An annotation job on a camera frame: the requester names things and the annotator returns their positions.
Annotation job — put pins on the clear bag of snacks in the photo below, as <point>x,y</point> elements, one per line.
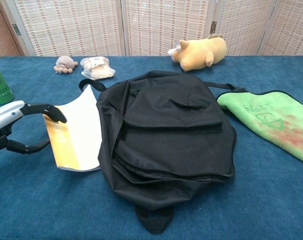
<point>97,68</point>

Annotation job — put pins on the yellow plush animal toy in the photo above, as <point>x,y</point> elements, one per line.
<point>204,50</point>

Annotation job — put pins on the metal screen hinge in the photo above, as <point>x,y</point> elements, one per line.
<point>213,27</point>
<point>15,28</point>

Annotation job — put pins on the small beige plush toy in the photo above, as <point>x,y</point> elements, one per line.
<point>65,63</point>

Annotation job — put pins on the green microfiber cloth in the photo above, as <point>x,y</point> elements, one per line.
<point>279,125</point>

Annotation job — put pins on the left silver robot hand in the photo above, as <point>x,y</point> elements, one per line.
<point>4,117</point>

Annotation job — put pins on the black fabric backpack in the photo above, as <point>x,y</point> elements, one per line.
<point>166,140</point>

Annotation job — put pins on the white and yellow booklet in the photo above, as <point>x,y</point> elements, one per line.
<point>84,137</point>

